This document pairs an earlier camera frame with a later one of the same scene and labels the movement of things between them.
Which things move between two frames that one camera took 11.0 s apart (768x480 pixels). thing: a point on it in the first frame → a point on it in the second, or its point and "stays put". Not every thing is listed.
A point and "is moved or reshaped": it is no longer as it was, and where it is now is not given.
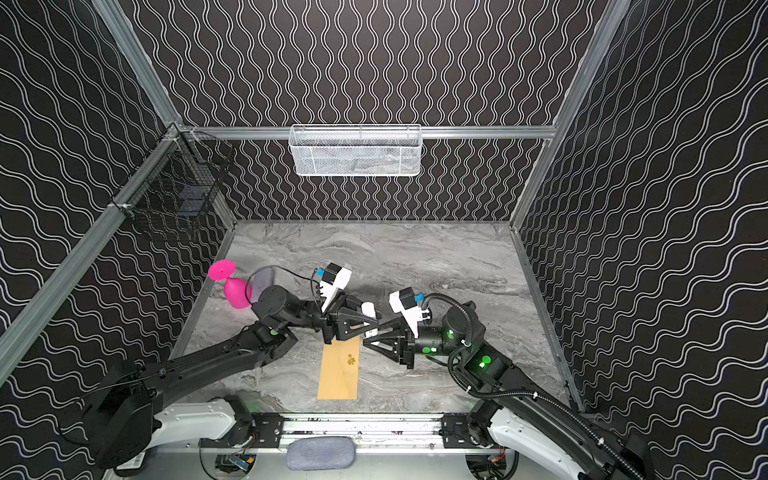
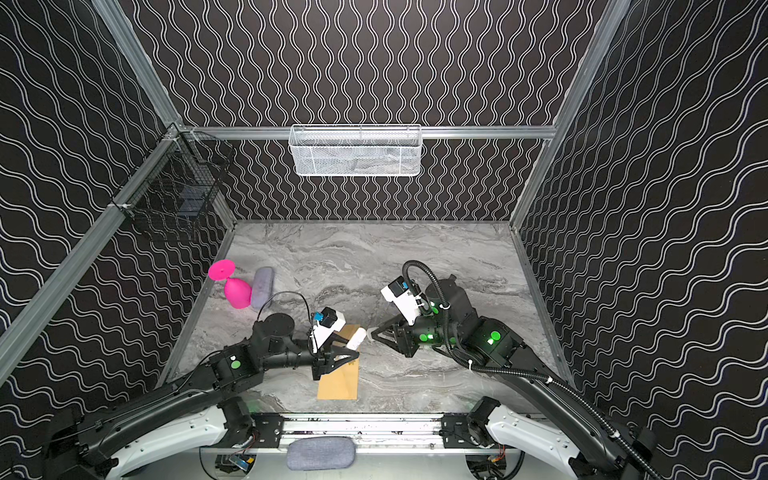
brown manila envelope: (340, 371) stays put
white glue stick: (369, 309) is moved or reshaped
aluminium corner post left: (131, 47) stays put
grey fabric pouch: (321, 453) stays put
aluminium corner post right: (582, 77) stays put
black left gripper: (334, 321) → (321, 359)
